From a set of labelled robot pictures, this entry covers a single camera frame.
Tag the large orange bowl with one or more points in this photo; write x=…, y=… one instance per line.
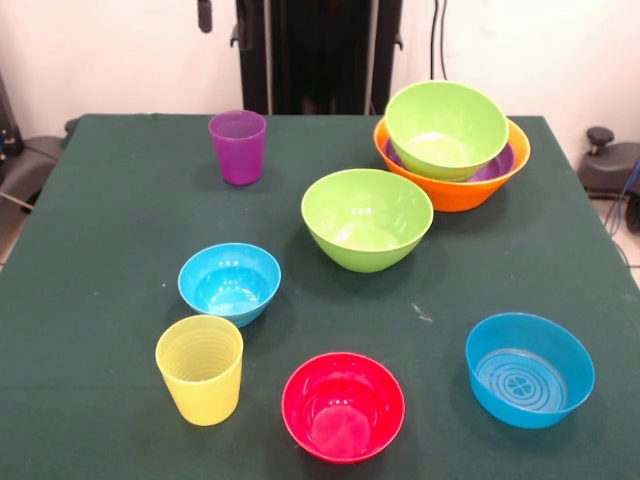
x=460, y=197

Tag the grey chair base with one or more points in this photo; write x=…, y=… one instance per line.
x=35, y=155

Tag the blue bowl with ribbed bottom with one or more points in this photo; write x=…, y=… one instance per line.
x=530, y=375

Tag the purple bowl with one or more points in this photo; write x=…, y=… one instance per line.
x=500, y=162

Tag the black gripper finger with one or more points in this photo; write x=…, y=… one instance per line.
x=247, y=25
x=205, y=15

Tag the small green bowl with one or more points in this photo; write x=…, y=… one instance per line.
x=462, y=178

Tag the red bowl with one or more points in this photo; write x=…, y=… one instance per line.
x=343, y=417

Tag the large green bowl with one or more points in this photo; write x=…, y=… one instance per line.
x=445, y=130
x=367, y=220

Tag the dark green tablecloth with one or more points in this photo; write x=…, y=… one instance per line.
x=125, y=200

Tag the black base with knob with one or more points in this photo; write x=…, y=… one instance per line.
x=620, y=165

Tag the small light blue bowl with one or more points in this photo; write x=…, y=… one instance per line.
x=230, y=285

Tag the yellow ribbed cup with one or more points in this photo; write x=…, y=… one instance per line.
x=200, y=390

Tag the purple cup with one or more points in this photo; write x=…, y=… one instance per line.
x=239, y=155

